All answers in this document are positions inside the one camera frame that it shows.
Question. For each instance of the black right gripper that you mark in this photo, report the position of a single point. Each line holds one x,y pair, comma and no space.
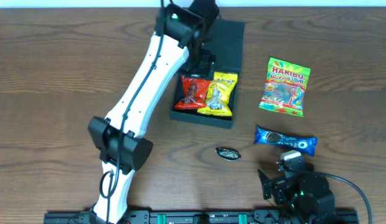
274,185

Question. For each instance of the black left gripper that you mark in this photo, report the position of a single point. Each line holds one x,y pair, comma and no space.
201,66

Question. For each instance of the red snack bag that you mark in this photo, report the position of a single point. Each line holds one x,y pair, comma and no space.
195,92

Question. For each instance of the yellow snack bag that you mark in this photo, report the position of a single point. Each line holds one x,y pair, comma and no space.
218,95

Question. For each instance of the green Haribo gummy bag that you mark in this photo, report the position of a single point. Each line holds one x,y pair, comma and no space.
285,87

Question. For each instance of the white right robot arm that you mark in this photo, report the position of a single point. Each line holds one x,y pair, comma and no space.
306,196

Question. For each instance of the blue Oreo cookie pack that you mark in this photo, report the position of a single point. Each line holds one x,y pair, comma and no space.
301,144

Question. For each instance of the black open box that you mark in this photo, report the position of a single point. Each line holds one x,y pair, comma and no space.
225,43

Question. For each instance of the small black candy wrapper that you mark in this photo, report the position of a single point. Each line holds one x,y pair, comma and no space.
228,153

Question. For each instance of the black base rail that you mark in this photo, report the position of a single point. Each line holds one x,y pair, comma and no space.
264,216

